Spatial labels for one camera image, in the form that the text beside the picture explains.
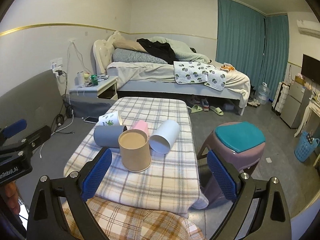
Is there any brown paper cup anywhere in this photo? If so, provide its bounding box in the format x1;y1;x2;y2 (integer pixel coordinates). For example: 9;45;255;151
118;129;152;173

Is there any grey cylindrical cup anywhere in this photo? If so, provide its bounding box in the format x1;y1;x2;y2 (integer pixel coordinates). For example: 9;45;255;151
93;126;127;148

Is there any white floral paper cup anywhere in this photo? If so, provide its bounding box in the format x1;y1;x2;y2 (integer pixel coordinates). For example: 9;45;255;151
97;111;123;126

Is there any pink faceted cup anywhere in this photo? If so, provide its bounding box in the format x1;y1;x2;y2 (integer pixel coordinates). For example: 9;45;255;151
132;120;149;136

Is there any white cylindrical cup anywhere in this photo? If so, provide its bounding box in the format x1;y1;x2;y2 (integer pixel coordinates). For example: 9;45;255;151
149;120;180;154

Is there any person's hand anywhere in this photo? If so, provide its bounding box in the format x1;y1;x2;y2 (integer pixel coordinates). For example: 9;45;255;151
1;181;20;215

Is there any purple plastic stool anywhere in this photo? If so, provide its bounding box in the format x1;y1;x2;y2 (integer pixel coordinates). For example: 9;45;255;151
196;122;266;204

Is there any orange plaid cloth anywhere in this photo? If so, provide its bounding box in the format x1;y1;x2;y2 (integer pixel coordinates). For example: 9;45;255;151
61;195;206;240

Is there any smartphone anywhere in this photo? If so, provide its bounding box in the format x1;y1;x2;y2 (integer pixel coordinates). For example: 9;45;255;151
84;116;99;124

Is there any blue laundry basket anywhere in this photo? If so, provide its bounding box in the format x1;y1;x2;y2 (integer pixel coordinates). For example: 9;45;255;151
294;131;319;163

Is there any teal stool cushion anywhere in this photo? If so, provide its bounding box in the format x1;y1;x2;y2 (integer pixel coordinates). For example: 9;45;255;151
215;121;265;153

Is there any green can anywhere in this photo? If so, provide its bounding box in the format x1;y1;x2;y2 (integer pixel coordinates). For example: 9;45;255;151
91;75;98;86

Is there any white nightstand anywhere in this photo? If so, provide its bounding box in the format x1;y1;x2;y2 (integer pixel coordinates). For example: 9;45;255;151
69;76;118;101

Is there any plaid blanket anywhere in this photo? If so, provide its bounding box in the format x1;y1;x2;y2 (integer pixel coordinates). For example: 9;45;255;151
63;96;209;218

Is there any grey mini fridge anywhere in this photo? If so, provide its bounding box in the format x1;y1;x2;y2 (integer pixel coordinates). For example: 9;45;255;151
280;81;312;128

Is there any white tufted headboard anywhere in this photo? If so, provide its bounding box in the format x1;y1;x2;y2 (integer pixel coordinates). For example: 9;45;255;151
93;31;123;75

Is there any water jug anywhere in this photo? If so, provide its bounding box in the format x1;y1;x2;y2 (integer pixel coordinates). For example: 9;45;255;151
256;82;270;105

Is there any green slipper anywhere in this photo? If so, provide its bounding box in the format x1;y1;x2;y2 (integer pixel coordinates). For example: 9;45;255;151
187;105;203;114

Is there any striped pillow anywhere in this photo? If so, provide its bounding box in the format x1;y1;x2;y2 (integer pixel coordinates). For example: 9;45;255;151
112;48;167;64

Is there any bed with beige sheets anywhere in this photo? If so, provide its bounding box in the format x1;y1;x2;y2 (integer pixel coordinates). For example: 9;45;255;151
93;31;250;115

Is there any black television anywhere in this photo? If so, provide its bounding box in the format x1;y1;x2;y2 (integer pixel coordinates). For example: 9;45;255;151
301;54;320;84

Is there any floral patterned mat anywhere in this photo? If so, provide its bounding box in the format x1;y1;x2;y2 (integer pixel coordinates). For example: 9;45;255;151
174;61;227;91

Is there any black clothing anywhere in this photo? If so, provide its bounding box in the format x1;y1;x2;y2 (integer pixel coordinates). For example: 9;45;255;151
137;38;179;64

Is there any teal curtain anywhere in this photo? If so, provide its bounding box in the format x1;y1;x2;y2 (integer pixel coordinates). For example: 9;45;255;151
216;0;290;99

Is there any air conditioner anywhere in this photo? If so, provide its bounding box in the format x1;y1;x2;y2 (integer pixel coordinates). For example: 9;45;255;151
297;20;320;38

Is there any white charging cable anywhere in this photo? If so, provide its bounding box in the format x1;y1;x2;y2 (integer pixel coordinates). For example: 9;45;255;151
39;104;75;158

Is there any black cable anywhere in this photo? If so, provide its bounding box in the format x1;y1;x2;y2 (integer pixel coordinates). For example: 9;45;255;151
49;71;74;134

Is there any wall power outlet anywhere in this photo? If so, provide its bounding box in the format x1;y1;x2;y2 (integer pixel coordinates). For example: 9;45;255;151
50;57;63;77

